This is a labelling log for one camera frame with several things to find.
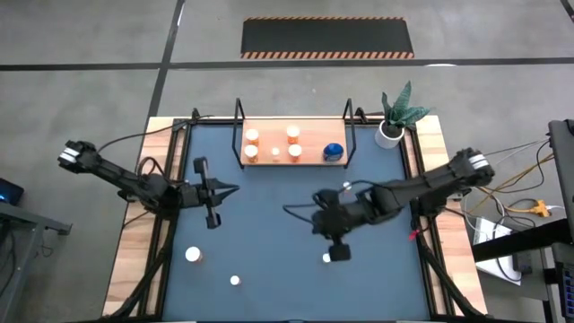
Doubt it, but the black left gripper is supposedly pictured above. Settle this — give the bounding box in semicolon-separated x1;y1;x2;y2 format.
178;156;241;230

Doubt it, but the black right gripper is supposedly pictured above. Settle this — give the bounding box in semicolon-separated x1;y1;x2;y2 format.
310;188;361;264

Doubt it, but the blue medicine bottle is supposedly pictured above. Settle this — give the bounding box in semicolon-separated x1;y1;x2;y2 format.
322;142;345;163

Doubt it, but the blue-grey table mat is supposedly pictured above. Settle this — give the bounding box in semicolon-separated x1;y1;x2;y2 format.
161;121;432;322

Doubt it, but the snake plant in white pot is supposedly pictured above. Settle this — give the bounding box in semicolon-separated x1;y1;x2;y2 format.
374;80;431;150

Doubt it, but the white sheet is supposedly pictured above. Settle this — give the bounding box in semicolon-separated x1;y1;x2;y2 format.
473;216;525;287

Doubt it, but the black hazard-striped floor mat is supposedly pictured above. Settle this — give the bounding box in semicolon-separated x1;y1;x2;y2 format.
240;16;415;60

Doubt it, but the grey metal cart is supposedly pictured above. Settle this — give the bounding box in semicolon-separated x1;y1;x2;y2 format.
0;201;73;323

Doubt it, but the yellow power adapter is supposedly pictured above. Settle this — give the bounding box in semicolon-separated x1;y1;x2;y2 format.
525;199;552;219

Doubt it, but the black device with blue light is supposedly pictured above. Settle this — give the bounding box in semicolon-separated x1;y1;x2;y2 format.
0;178;25;207

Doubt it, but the device with coloured buttons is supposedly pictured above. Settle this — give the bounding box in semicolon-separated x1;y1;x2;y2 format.
559;262;574;320

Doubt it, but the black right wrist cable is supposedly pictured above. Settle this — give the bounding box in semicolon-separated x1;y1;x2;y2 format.
282;179;382;225

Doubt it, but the wooden shelf black metal frame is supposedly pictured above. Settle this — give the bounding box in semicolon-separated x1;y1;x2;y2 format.
230;97;359;170

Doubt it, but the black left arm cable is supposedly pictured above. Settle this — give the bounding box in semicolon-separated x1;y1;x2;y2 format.
95;114;214;153

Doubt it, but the black metal table frame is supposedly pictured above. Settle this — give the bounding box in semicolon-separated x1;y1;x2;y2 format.
105;107;490;323

